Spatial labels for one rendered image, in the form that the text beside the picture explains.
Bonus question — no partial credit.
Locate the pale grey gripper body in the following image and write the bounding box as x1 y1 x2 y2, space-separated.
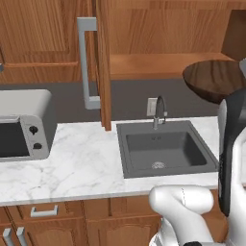
238 58 246 81

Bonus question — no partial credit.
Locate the dark brown wooden bowl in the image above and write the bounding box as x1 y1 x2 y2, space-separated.
182 59 246 106

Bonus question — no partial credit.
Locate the open wooden cabinet door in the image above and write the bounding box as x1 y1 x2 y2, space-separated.
95 0 112 132

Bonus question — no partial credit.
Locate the dark grey tap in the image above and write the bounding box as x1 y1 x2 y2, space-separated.
152 95 168 131

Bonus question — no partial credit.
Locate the dark grey sink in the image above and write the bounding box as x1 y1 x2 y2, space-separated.
115 119 221 180

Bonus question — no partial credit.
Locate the wooden panel under sink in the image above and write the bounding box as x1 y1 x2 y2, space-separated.
109 195 156 217

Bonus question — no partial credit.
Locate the wooden base cupboard door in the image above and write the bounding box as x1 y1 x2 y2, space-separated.
86 214 162 246
12 217 86 246

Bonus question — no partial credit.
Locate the silver toaster oven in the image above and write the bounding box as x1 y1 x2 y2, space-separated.
0 88 58 163

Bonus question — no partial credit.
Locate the wooden drawer front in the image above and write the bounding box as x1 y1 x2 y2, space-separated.
5 201 85 223

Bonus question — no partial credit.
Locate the open wooden wall cabinet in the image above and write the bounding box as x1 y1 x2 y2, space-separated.
108 0 246 81

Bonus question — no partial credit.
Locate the white wall socket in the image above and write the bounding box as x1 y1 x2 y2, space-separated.
146 97 159 117

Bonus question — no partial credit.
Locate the grey cabinet door handle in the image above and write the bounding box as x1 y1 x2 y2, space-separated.
76 16 102 111

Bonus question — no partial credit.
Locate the closed wooden wall cabinet door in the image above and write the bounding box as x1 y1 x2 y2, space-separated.
0 0 98 85

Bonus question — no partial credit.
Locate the grey drawer handle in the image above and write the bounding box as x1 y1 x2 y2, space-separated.
30 204 60 218

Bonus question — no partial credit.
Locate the grey cupboard door handle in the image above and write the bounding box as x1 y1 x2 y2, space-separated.
15 226 29 246
1 227 14 246

